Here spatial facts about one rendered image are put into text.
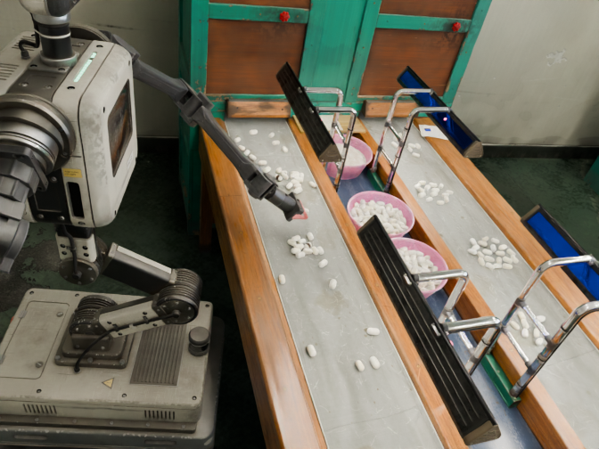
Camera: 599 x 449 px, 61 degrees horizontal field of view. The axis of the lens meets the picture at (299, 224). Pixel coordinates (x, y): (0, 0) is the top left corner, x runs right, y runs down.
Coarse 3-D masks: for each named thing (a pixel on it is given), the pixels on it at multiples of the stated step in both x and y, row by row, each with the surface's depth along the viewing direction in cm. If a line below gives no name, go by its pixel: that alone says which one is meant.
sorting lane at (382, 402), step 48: (240, 144) 223; (288, 144) 229; (288, 192) 202; (336, 240) 185; (288, 288) 164; (336, 288) 167; (336, 336) 152; (384, 336) 155; (336, 384) 140; (384, 384) 142; (336, 432) 129; (384, 432) 131; (432, 432) 133
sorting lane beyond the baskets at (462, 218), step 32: (416, 128) 260; (416, 160) 236; (416, 192) 216; (448, 224) 202; (480, 224) 206; (480, 288) 178; (512, 288) 180; (544, 288) 183; (576, 352) 162; (544, 384) 150; (576, 384) 152; (576, 416) 144
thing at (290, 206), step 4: (292, 192) 180; (288, 196) 174; (292, 196) 179; (284, 200) 173; (288, 200) 174; (292, 200) 176; (296, 200) 177; (280, 204) 173; (284, 204) 173; (288, 204) 174; (292, 204) 175; (296, 204) 176; (280, 208) 176; (284, 208) 175; (288, 208) 175; (292, 208) 176; (296, 208) 175; (284, 212) 178; (288, 212) 177; (292, 212) 175; (296, 212) 174; (288, 216) 176; (292, 216) 175; (288, 220) 176
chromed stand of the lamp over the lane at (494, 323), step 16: (432, 272) 124; (448, 272) 125; (464, 272) 126; (448, 304) 134; (464, 320) 113; (480, 320) 114; (496, 320) 115; (464, 336) 130; (496, 336) 118; (480, 352) 123
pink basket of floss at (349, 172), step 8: (336, 136) 238; (344, 136) 238; (352, 136) 238; (352, 144) 238; (368, 152) 232; (368, 160) 229; (328, 168) 224; (336, 168) 221; (344, 168) 220; (352, 168) 220; (360, 168) 223; (344, 176) 225; (352, 176) 226
